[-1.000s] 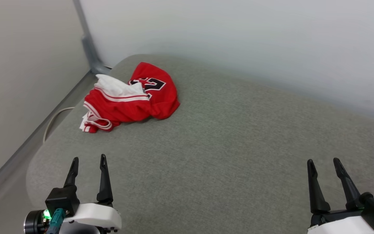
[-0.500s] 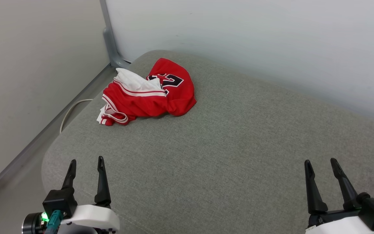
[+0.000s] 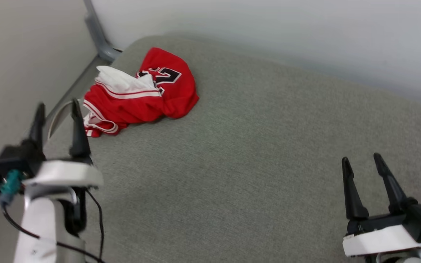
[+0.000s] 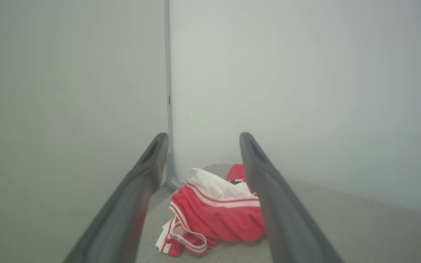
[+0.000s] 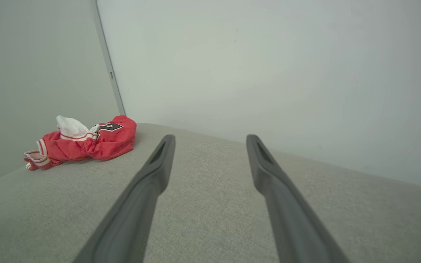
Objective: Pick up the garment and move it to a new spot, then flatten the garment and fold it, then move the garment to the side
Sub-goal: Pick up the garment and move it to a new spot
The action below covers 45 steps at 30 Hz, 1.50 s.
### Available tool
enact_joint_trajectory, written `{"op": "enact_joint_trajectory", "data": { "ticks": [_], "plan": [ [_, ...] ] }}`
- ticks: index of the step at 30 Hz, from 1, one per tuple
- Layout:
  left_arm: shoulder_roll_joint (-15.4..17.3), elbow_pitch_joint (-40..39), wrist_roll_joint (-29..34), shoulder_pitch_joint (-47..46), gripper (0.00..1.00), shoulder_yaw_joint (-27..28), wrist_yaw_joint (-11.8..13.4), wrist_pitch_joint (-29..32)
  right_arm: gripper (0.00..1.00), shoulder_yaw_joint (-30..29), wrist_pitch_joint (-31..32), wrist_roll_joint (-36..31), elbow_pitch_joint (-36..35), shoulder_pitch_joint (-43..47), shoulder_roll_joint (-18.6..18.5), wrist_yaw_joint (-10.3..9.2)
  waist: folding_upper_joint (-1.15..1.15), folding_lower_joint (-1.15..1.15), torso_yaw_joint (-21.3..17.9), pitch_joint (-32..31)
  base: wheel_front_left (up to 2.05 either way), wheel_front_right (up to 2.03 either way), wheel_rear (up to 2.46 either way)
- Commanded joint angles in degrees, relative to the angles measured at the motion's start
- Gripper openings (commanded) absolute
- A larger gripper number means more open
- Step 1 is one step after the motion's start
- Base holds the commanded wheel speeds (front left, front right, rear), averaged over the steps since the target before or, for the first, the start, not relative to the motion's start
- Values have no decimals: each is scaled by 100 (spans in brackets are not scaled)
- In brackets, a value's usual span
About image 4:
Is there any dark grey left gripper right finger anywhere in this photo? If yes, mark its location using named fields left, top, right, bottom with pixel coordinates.
left=239, top=132, right=343, bottom=263

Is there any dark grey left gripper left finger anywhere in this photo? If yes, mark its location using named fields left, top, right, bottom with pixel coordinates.
left=62, top=133, right=169, bottom=263

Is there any red and white basketball jersey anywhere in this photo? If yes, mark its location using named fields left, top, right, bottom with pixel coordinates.
left=155, top=164, right=267, bottom=257

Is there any grey wall corner trim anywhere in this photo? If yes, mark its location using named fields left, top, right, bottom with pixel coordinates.
left=164, top=0, right=185, bottom=190

